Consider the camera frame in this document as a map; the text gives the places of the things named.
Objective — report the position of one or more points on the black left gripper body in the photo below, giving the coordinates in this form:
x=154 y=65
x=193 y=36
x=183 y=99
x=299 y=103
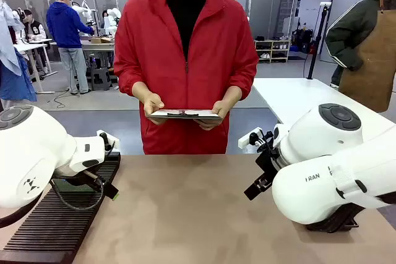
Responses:
x=66 y=181

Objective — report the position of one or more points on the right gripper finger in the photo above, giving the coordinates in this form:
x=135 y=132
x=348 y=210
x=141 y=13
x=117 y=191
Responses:
x=264 y=183
x=252 y=191

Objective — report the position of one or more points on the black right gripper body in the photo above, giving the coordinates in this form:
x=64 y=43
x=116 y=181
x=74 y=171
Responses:
x=267 y=162

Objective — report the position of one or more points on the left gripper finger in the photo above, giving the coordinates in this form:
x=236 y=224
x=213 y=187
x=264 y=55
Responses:
x=110 y=190
x=94 y=176

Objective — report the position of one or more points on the clipboard with paper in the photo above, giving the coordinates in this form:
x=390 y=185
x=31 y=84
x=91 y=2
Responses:
x=185 y=113

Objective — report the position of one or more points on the person's right forearm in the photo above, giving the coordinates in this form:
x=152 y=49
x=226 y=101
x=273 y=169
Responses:
x=136 y=81

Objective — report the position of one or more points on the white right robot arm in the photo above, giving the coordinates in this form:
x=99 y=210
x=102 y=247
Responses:
x=328 y=165

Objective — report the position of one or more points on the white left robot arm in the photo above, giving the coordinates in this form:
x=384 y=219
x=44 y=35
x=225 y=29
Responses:
x=34 y=149

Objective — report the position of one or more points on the person's left forearm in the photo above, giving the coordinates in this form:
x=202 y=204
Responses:
x=239 y=81

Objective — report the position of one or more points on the black slotted PCB rack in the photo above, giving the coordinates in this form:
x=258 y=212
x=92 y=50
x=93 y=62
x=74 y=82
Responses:
x=58 y=227

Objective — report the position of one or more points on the person's left hand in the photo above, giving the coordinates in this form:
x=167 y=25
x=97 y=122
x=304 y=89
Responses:
x=218 y=112

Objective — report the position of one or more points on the person's right hand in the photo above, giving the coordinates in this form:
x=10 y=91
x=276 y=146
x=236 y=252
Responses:
x=152 y=106

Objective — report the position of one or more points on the white side table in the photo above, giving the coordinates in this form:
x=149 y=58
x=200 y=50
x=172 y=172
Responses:
x=294 y=97

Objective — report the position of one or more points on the black step stool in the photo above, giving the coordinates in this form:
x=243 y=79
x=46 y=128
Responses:
x=100 y=78

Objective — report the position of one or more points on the wooden shoe shelf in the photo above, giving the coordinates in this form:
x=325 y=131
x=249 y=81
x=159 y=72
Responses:
x=272 y=50

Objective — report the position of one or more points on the black pole stand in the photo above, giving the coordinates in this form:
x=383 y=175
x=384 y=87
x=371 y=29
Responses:
x=317 y=44

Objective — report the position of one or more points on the grey workbench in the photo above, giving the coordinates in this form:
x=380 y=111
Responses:
x=99 y=47

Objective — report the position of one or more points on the person in red jacket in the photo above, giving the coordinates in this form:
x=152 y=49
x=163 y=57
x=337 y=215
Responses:
x=188 y=60

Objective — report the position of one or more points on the person in light blue clothes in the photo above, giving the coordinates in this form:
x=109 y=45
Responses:
x=12 y=60

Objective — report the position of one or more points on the cardboard box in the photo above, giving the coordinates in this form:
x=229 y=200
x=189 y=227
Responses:
x=102 y=40

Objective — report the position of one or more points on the white desk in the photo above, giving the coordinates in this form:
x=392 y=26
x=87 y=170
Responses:
x=34 y=46

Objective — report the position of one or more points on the man in blue hoodie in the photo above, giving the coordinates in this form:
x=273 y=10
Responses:
x=69 y=35

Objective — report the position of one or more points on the seated person in varsity jacket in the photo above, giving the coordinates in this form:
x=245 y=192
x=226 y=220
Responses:
x=34 y=32

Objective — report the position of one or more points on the person in brown apron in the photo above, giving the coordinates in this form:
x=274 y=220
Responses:
x=368 y=44

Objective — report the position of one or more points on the bulky white background robot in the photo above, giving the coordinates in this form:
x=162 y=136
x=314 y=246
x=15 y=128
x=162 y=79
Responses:
x=112 y=19

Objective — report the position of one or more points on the slim white background robot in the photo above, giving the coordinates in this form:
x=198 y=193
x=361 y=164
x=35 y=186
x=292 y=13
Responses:
x=84 y=10

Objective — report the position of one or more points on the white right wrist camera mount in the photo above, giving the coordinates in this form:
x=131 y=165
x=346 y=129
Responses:
x=247 y=140

